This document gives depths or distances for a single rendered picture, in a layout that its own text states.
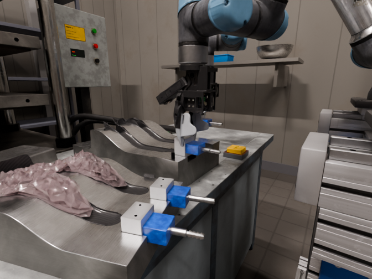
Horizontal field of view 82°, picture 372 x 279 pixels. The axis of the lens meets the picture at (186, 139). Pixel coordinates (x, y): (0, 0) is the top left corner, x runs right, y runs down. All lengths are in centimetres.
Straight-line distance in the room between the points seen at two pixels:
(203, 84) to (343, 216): 38
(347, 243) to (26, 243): 48
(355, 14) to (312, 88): 184
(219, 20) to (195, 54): 11
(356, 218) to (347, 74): 243
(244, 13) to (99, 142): 57
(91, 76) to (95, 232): 112
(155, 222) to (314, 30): 266
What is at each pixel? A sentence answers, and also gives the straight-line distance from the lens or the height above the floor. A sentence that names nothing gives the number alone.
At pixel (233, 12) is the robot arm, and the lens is 46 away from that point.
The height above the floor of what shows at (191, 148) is 92.
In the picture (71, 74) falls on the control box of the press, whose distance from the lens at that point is 135.
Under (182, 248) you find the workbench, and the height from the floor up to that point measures 63.
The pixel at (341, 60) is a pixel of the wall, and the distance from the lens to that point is 278.
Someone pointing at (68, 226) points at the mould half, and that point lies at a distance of 42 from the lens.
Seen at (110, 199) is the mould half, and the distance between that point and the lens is 48.
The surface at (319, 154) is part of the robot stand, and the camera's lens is 37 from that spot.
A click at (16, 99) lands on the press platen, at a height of 102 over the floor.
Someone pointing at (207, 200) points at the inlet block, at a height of 86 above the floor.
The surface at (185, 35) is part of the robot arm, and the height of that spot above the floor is 120.
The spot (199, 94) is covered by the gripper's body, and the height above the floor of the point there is 106.
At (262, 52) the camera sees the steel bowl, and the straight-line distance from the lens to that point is 231.
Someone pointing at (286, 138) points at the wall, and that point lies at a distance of 287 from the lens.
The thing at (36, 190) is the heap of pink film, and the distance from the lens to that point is 46.
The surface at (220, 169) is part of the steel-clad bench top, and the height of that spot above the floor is 80.
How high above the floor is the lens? 109
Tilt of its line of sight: 14 degrees down
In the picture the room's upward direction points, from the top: straight up
